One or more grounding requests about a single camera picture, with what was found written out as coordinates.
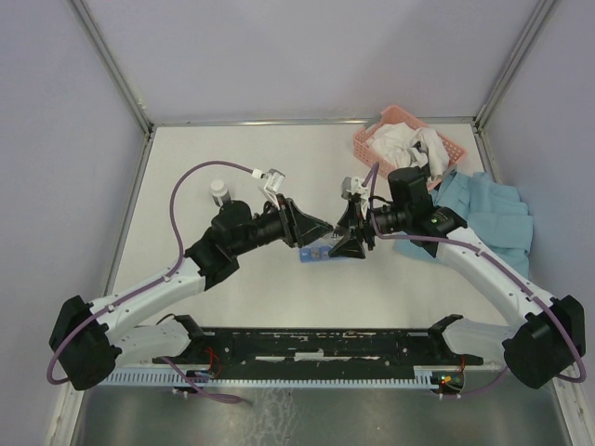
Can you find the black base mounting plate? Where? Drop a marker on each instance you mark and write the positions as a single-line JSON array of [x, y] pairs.
[[299, 353]]

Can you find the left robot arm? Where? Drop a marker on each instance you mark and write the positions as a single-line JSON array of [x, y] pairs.
[[90, 339]]

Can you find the white pill bottle blue label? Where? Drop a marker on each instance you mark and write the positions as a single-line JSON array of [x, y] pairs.
[[219, 192]]

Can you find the clear bottle of yellow capsules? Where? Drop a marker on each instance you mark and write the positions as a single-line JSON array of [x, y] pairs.
[[333, 238]]

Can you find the light blue cloth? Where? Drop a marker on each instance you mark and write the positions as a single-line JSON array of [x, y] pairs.
[[495, 212]]

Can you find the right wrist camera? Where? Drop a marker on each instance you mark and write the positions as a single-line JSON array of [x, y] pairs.
[[355, 186]]

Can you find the white crumpled cloth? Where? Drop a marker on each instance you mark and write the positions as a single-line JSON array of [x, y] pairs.
[[403, 146]]

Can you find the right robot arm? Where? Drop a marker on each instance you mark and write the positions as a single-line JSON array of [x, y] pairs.
[[543, 336]]

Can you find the blue weekly pill organizer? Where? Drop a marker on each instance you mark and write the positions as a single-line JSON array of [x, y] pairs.
[[315, 253]]

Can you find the pink perforated plastic basket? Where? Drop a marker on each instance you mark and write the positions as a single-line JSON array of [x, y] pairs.
[[394, 115]]

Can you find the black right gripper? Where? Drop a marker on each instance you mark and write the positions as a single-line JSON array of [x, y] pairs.
[[354, 217]]

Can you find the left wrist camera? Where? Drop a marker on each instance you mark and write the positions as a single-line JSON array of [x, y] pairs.
[[269, 182]]

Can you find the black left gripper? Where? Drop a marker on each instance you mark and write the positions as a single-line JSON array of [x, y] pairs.
[[299, 229]]

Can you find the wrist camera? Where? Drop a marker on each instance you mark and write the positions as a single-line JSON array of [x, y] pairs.
[[355, 186], [269, 182]]

